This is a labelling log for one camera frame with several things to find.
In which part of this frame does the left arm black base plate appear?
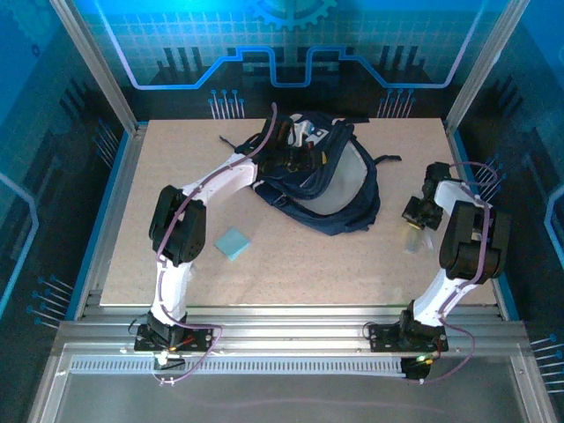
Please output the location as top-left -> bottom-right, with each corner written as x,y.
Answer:
133,323 -> 216,353

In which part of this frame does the aluminium frame beam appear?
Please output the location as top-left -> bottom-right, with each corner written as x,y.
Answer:
52,303 -> 537,353

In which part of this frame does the aluminium frame post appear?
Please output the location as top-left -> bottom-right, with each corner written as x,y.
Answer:
48,0 -> 149,136
442,0 -> 532,136

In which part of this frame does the navy blue backpack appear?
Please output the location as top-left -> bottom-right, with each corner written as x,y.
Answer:
219,109 -> 403,238

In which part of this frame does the slotted grey cable duct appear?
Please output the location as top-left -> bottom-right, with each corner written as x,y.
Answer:
69,357 -> 409,376

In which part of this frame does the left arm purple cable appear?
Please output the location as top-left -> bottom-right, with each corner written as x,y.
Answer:
152,101 -> 278,387

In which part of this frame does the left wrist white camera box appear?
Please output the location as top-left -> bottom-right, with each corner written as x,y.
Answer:
291,115 -> 319,149

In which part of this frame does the aluminium table side rail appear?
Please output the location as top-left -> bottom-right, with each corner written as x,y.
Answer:
74,122 -> 150,321
442,122 -> 508,321

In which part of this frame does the light blue sticky note pad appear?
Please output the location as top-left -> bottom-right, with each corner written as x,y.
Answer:
213,226 -> 252,262

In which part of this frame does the black controller box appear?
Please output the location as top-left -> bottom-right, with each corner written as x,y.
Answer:
401,355 -> 432,383

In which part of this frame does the grey metal panel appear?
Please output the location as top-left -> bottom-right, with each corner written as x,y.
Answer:
28,343 -> 559,423

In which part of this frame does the clear plastic stationery pack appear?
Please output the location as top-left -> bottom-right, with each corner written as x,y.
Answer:
404,222 -> 436,256

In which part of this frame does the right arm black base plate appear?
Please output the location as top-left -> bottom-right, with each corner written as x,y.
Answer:
367,323 -> 449,353

